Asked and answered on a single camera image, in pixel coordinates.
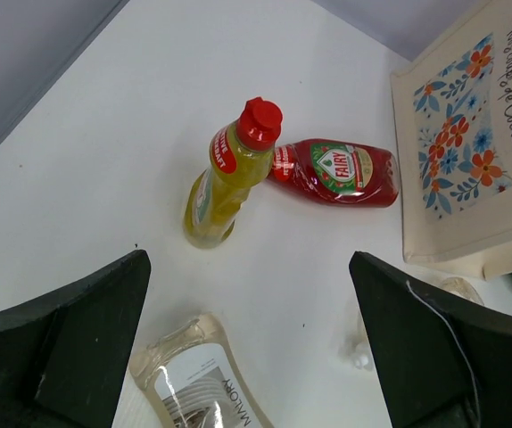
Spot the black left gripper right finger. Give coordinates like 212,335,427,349
349,251,512,427

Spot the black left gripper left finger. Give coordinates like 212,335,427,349
0,250,151,427

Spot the clear soap bottle white label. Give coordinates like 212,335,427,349
343,276,485,372

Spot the clear Malory soap bottle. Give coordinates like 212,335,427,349
128,313,272,428

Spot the red Fairy dish soap bottle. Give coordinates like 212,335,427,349
268,138,401,208

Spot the floral canvas tote bag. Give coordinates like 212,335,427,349
391,1,512,279

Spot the yellow bottle red cap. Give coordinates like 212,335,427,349
183,97,283,249

